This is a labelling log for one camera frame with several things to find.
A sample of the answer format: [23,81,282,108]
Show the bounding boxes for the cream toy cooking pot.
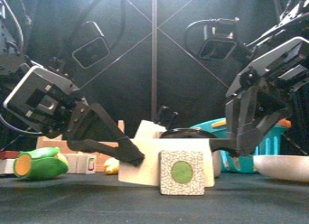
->
[133,118,224,178]

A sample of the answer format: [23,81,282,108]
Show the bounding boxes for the vertical metal frame pole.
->
[152,0,160,122]

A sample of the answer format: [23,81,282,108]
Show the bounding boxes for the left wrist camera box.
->
[72,20,113,70]

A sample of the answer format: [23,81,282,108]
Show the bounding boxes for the plain white toy block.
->
[65,154,81,173]

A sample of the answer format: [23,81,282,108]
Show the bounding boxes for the green avocado card block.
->
[158,149,207,196]

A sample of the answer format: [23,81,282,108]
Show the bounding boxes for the green toy vegetable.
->
[13,146,70,181]

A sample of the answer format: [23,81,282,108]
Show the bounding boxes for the white block with red mark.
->
[78,154,98,175]

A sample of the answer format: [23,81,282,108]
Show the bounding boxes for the black camera cable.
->
[59,0,128,66]
[184,19,211,57]

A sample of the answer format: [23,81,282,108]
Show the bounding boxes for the orange toy food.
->
[278,118,294,129]

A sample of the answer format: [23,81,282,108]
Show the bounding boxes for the yellow toy lemon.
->
[104,157,122,176]

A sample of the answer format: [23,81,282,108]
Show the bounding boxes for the black glass pot lid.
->
[156,105,220,140]

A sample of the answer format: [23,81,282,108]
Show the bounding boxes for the yellow toy food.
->
[211,118,229,128]

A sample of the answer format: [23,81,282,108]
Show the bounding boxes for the teal plastic basket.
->
[191,117,292,175]

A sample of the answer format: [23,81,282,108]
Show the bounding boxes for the white bowl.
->
[253,154,309,183]

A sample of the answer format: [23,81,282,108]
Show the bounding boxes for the red toy block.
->
[0,150,22,160]

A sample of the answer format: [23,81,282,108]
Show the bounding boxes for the wooden toy tray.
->
[35,119,128,173]

